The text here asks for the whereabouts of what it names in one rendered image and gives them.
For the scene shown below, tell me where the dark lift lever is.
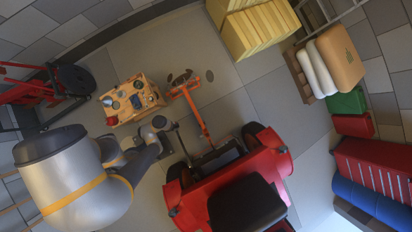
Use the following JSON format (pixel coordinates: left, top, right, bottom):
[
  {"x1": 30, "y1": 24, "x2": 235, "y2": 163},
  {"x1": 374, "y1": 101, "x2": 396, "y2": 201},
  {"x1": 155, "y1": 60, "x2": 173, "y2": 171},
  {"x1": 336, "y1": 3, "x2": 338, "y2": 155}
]
[{"x1": 175, "y1": 129, "x2": 196, "y2": 172}]

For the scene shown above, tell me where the black tractor wheel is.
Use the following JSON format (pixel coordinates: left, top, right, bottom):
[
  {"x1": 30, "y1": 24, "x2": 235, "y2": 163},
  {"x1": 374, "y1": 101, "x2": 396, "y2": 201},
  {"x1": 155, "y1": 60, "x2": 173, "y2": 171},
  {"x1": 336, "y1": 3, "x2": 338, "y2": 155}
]
[
  {"x1": 165, "y1": 160, "x2": 196, "y2": 191},
  {"x1": 241, "y1": 121, "x2": 266, "y2": 153}
]

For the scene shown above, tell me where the red tractor body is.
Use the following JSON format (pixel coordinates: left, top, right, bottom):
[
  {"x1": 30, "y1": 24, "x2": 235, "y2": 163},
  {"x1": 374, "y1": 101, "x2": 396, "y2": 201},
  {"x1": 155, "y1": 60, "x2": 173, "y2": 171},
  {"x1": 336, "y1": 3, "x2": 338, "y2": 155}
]
[{"x1": 162, "y1": 125, "x2": 296, "y2": 232}]

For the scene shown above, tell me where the black tractor seat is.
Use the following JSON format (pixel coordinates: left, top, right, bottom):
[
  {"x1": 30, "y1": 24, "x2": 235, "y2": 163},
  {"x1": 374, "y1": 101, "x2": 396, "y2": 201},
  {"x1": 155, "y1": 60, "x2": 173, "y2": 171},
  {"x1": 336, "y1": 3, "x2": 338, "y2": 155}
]
[{"x1": 207, "y1": 171, "x2": 289, "y2": 232}]

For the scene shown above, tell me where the wooden crate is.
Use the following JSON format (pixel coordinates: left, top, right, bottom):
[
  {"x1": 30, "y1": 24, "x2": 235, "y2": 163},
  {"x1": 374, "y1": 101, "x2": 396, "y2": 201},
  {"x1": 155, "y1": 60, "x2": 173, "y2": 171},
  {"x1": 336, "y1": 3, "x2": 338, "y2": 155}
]
[{"x1": 98, "y1": 71, "x2": 168, "y2": 129}]

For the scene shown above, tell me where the blue box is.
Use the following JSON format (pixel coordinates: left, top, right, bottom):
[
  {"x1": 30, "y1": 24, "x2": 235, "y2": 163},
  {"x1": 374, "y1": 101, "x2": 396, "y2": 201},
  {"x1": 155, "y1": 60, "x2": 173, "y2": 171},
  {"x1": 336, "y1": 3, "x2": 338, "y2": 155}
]
[{"x1": 128, "y1": 94, "x2": 143, "y2": 112}]

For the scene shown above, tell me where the grey metal funnel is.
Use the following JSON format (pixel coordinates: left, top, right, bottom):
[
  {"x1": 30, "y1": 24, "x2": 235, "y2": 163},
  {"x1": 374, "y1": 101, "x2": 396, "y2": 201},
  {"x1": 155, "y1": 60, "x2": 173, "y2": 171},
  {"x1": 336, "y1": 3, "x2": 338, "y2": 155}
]
[{"x1": 97, "y1": 95, "x2": 114, "y2": 109}]

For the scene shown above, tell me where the red machine with black disc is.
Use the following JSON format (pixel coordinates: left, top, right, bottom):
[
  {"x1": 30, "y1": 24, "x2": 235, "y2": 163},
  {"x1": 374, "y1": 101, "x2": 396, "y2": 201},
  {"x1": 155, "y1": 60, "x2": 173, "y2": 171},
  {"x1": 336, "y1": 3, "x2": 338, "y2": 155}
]
[{"x1": 0, "y1": 60, "x2": 98, "y2": 110}]

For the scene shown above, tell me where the brown wooden pallet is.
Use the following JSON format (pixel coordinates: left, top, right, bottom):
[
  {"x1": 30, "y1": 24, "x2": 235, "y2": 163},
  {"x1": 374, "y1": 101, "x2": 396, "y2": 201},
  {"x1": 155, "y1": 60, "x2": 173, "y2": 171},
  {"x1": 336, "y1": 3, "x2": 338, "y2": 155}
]
[{"x1": 282, "y1": 41, "x2": 318, "y2": 106}]

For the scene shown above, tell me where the white sack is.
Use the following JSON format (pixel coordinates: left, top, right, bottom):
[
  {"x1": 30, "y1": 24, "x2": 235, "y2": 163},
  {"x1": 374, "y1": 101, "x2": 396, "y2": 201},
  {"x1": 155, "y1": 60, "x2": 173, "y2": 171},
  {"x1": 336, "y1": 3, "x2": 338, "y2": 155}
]
[
  {"x1": 305, "y1": 38, "x2": 339, "y2": 97},
  {"x1": 295, "y1": 47, "x2": 327, "y2": 101}
]

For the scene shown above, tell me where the green jerrycan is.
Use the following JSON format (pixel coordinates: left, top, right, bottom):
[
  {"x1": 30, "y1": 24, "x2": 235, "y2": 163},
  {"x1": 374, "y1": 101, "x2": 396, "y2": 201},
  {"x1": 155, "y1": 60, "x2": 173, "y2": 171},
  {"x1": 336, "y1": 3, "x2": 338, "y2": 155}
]
[{"x1": 324, "y1": 85, "x2": 368, "y2": 116}]

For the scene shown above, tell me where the tan sack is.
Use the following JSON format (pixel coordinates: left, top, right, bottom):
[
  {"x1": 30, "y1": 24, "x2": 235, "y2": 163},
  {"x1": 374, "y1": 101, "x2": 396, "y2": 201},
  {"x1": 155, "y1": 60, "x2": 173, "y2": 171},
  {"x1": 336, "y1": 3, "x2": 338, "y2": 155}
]
[{"x1": 314, "y1": 23, "x2": 367, "y2": 94}]

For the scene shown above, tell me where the red jerrycan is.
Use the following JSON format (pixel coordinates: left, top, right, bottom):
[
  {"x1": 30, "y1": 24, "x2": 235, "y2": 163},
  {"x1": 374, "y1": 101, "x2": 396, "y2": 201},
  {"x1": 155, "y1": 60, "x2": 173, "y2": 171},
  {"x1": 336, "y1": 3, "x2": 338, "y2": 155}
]
[{"x1": 330, "y1": 111, "x2": 376, "y2": 140}]

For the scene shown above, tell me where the grey metal ladder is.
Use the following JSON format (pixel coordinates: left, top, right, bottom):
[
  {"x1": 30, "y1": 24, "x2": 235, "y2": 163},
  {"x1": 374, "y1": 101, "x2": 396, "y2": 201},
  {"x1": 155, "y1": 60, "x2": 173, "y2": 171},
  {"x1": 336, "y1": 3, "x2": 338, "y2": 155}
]
[{"x1": 292, "y1": 0, "x2": 371, "y2": 46}]

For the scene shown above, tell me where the blue barrel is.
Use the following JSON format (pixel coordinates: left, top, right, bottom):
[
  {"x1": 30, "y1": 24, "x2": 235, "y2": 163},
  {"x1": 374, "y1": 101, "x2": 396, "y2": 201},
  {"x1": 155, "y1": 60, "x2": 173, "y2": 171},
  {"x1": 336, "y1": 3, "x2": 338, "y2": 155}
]
[{"x1": 330, "y1": 169, "x2": 412, "y2": 232}]

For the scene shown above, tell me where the red tool cabinet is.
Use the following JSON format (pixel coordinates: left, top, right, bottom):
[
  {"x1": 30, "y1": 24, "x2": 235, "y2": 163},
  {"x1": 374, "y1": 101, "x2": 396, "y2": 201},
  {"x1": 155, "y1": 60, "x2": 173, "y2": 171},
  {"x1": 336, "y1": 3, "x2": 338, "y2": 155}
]
[{"x1": 328, "y1": 136, "x2": 412, "y2": 208}]

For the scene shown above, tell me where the dark metal frame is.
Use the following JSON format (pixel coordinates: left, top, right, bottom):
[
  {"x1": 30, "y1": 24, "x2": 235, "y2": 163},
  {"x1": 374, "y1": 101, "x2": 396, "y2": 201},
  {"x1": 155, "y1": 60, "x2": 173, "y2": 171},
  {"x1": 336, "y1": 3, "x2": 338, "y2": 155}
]
[{"x1": 0, "y1": 94, "x2": 93, "y2": 134}]

